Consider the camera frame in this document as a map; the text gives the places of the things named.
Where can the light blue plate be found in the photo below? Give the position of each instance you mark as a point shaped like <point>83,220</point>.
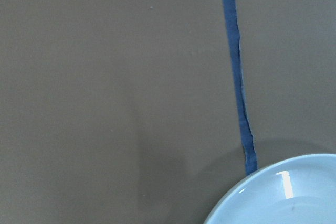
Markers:
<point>297,190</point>

